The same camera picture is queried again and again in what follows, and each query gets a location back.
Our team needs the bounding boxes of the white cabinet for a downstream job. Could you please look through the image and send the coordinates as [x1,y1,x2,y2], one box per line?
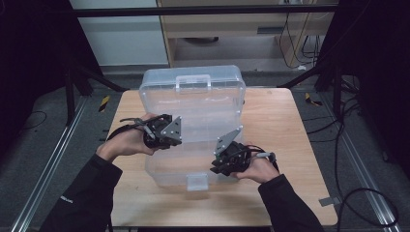
[69,0,170,68]

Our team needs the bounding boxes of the light wooden desk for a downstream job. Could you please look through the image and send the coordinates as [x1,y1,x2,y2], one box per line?
[156,0,337,71]

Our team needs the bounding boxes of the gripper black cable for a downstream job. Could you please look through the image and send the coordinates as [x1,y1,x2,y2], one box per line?
[105,116,156,141]
[246,144,280,172]

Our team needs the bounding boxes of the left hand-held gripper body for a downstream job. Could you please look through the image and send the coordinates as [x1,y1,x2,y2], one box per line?
[142,113,184,151]

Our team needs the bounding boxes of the hanging black desk cables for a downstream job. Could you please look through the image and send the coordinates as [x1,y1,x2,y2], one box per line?
[278,12,324,71]

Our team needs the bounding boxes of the aluminium floor rail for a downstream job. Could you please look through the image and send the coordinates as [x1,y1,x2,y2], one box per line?
[11,96,89,232]
[321,93,403,232]

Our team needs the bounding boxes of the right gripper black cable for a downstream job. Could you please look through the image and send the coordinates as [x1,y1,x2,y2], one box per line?
[246,144,280,172]

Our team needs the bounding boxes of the thin black floor cable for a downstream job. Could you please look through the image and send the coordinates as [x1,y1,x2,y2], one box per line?
[18,109,48,131]

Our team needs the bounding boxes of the clear plastic storage box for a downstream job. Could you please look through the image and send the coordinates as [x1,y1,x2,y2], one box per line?
[137,65,248,192]

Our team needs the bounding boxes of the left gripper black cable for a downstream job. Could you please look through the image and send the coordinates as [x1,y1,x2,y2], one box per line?
[105,116,156,141]

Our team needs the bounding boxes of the person's right hand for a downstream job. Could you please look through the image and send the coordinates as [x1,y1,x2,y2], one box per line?
[229,153,281,185]

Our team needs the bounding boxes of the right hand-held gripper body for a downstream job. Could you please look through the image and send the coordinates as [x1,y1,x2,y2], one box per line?
[211,126,253,177]

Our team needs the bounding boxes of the person's left hand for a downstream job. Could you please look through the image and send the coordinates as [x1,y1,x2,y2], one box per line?
[96,112,161,162]

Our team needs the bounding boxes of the black curtain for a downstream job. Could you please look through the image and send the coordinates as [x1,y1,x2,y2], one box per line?
[317,0,410,180]
[0,0,102,158]

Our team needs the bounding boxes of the looped black floor cable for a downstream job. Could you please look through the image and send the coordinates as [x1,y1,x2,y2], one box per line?
[336,187,400,228]

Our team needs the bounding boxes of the grey tape strip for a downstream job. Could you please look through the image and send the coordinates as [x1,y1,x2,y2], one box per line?
[318,195,342,208]

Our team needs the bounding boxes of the black metal stand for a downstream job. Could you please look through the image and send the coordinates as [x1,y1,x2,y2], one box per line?
[277,61,344,120]
[63,61,131,128]

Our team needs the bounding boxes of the black horizontal frame bar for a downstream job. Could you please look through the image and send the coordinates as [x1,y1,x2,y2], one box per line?
[72,4,337,18]

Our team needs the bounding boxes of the yellow black striped tape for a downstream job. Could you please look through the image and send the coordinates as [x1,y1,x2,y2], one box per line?
[304,92,324,107]
[98,95,111,113]

